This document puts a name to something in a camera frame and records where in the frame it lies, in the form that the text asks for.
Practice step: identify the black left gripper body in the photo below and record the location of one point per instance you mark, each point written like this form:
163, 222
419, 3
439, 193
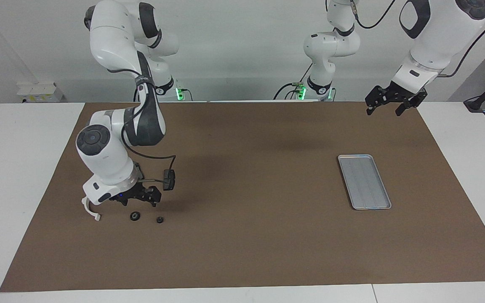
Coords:
396, 91

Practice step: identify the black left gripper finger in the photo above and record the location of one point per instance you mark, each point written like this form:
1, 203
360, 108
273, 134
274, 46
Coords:
371, 109
402, 108

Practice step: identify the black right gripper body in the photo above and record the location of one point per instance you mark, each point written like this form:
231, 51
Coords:
141, 192

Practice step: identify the large black bearing gear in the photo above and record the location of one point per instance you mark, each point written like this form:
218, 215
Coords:
135, 216

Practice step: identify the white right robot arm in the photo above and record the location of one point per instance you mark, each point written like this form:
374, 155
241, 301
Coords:
103, 155

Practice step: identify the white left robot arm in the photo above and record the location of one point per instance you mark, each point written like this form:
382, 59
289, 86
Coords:
436, 33

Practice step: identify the silver metal tray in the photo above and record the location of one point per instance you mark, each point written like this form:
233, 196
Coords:
366, 185

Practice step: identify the dark grey rectangular brake pad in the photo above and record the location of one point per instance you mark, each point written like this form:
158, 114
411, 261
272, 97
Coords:
170, 185

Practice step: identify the brown table mat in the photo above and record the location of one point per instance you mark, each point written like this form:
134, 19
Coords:
242, 235

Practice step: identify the white power strip box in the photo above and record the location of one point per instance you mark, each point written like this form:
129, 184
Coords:
40, 90

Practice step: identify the white curved plastic bracket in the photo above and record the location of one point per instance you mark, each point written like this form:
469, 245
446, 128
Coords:
92, 213

